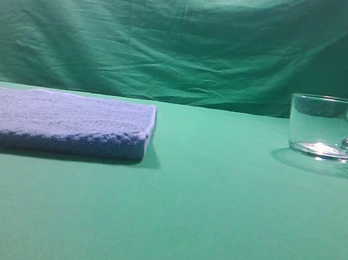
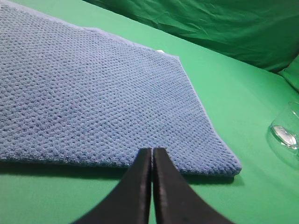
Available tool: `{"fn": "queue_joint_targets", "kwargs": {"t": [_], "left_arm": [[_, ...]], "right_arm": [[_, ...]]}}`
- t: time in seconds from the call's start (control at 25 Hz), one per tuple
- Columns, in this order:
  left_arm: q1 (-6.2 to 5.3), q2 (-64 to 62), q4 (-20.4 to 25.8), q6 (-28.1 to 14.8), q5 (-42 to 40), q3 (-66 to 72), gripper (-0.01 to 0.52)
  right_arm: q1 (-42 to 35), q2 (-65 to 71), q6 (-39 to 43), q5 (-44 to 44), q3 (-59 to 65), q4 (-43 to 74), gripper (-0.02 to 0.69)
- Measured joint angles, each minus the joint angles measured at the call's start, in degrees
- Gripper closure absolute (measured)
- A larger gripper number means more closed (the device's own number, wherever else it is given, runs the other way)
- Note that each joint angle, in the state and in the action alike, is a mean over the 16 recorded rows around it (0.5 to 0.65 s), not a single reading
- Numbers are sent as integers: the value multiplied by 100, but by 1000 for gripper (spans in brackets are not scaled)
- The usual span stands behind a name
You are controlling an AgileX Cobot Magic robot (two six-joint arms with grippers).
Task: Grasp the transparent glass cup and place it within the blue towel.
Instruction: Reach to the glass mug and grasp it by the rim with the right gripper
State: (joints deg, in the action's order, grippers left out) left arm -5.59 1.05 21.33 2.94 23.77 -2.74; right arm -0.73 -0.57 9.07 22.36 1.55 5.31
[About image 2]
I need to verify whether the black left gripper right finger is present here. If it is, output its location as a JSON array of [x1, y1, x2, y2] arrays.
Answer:
[[153, 148, 232, 224]]

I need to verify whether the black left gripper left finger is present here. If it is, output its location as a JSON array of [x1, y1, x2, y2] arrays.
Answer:
[[74, 148, 151, 224]]

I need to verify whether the transparent glass cup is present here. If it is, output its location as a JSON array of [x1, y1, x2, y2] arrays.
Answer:
[[267, 101, 299, 168]]

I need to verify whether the blue knitted towel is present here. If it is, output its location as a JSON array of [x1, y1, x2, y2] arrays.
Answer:
[[0, 0, 242, 176]]

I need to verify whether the green backdrop cloth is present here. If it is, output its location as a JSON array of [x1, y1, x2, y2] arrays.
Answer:
[[92, 0, 299, 89]]

